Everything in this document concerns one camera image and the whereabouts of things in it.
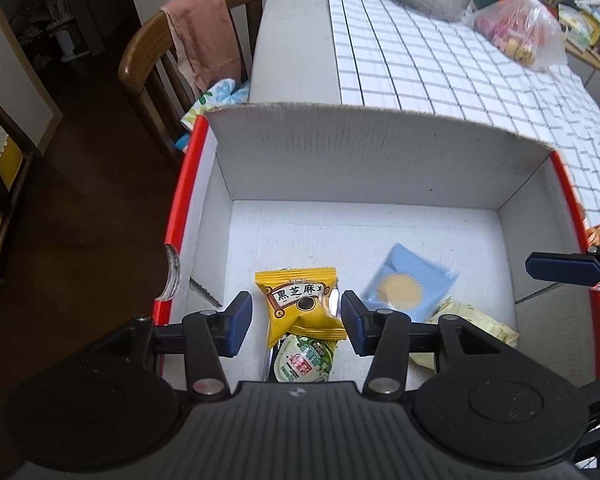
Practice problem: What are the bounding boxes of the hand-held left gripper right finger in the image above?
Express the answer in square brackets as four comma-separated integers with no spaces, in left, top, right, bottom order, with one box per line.
[341,290,518,396]

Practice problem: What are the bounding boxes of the grey drawer cabinet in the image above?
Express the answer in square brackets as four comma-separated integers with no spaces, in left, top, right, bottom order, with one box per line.
[562,35,600,121]

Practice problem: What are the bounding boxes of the red cardboard box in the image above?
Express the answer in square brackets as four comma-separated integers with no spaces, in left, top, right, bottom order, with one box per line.
[152,102,600,386]

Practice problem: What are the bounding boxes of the green label snack packet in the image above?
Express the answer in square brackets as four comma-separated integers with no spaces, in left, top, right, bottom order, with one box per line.
[270,332,338,383]

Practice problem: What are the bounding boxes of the pale yellow snack packet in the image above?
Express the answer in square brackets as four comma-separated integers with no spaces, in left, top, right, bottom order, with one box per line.
[410,296,520,371]

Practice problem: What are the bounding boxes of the floral blue cloth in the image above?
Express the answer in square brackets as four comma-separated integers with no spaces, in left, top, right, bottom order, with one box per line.
[175,77,251,151]

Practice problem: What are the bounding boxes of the white checkered tablecloth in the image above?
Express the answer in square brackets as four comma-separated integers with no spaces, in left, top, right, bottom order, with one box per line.
[326,0,600,221]

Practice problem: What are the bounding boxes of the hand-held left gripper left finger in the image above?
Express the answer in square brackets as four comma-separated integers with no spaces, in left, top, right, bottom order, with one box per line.
[102,291,254,401]

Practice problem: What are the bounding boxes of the yellow cushioned chair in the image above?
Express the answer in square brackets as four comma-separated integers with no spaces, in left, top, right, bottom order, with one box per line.
[0,92,43,286]

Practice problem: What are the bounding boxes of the light blue snack packet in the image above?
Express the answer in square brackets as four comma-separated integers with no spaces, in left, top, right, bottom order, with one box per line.
[362,242,458,323]

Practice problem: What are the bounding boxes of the plastic bag of red snacks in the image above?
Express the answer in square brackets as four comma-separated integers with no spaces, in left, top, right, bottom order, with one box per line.
[462,0,568,71]

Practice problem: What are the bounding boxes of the dark bookshelf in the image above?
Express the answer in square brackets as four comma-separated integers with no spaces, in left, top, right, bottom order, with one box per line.
[0,0,136,66]

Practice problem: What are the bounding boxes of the wooden chair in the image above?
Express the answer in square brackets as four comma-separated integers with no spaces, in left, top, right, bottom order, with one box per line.
[118,0,263,161]

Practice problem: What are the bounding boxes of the pink towel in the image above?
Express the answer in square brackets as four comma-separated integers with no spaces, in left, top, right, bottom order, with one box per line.
[161,0,242,96]

